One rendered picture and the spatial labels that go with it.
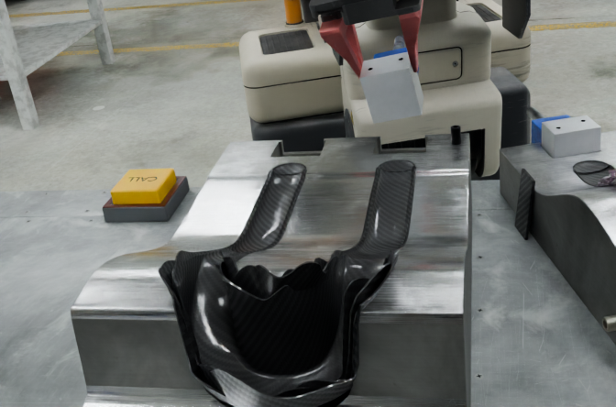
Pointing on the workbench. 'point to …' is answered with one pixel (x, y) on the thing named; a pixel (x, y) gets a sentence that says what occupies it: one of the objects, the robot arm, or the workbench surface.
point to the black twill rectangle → (524, 203)
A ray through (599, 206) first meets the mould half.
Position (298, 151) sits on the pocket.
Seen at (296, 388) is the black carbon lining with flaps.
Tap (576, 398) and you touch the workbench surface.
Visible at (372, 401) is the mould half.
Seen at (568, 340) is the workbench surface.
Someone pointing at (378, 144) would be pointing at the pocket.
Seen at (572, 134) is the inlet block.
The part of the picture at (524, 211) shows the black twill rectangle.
